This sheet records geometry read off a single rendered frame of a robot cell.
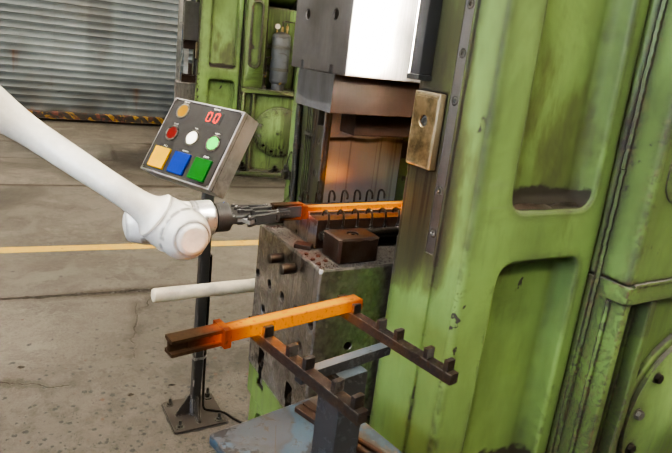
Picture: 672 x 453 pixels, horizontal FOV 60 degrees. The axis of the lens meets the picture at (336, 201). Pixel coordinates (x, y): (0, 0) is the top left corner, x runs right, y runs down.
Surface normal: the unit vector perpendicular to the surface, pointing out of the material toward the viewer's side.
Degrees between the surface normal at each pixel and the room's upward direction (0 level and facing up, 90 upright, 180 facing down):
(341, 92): 90
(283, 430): 0
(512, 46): 89
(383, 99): 90
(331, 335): 90
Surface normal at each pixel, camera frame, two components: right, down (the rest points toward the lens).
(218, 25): 0.29, 0.25
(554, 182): 0.49, 0.25
